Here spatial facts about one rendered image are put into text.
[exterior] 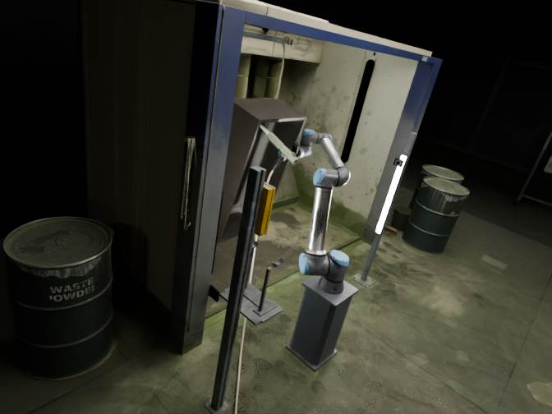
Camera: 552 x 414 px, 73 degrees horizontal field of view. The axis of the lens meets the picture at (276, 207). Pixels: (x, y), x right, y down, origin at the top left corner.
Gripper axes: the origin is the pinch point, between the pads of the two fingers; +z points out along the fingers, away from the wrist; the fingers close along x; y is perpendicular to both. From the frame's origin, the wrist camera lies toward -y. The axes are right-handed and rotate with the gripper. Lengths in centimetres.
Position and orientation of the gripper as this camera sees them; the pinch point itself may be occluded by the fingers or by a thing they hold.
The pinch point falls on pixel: (282, 154)
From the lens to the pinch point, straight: 276.3
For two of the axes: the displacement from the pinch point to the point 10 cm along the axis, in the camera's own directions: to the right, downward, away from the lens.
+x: -6.4, -7.1, 3.1
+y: -4.7, 6.7, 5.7
